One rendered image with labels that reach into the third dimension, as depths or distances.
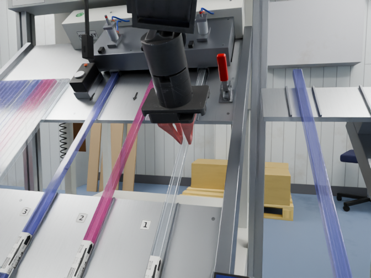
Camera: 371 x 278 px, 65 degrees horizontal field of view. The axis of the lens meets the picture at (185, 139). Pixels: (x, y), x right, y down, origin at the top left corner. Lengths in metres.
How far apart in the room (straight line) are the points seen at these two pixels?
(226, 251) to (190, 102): 0.22
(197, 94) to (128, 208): 0.21
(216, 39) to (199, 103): 0.26
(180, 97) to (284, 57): 3.12
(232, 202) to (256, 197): 0.39
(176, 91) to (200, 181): 2.91
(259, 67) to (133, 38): 0.33
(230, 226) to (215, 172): 2.86
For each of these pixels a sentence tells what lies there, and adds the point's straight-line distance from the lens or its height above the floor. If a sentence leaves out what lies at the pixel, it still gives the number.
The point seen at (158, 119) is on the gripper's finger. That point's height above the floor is 0.98.
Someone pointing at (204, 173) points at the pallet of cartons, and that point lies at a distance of 3.29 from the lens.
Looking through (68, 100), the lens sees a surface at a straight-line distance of 0.75.
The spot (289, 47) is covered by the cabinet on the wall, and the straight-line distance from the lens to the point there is 3.55.
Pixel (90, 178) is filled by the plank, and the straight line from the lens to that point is 3.89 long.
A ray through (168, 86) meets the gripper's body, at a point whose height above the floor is 1.03.
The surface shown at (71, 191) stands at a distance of 1.20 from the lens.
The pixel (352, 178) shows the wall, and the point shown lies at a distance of 3.95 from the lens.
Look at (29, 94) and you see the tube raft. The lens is 0.82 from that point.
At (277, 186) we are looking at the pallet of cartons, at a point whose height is 0.31.
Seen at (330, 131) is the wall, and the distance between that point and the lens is 3.82.
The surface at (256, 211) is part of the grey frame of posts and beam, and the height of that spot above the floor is 0.72.
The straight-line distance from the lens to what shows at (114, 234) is 0.47.
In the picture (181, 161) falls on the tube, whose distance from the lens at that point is 0.49.
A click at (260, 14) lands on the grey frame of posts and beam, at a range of 0.83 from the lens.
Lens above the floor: 0.99
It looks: 5 degrees down
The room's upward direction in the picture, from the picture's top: straight up
